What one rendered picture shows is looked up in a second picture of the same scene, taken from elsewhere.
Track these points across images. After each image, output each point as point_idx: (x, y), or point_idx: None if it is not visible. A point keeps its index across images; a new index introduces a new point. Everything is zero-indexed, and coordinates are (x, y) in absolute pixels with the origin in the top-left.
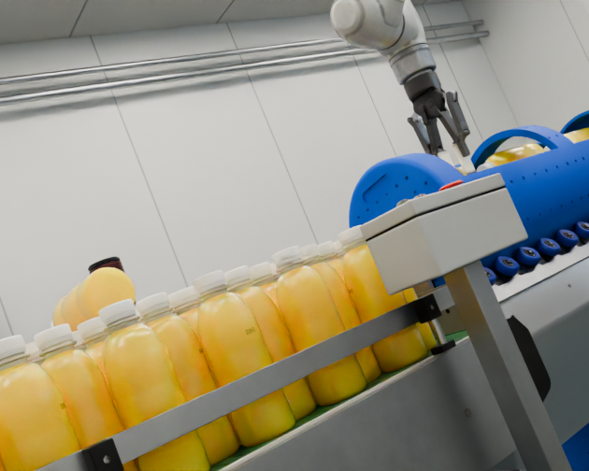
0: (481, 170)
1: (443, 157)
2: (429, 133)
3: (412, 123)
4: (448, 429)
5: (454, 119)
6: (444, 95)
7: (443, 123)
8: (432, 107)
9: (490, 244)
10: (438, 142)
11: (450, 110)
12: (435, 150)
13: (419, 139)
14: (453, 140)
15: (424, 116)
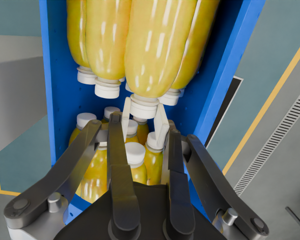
0: (136, 151)
1: (160, 124)
2: (176, 157)
3: (237, 204)
4: None
5: (82, 143)
6: (53, 227)
7: (122, 151)
8: (124, 196)
9: None
10: (165, 151)
11: (75, 162)
12: (173, 132)
13: (214, 162)
14: (120, 124)
15: (174, 189)
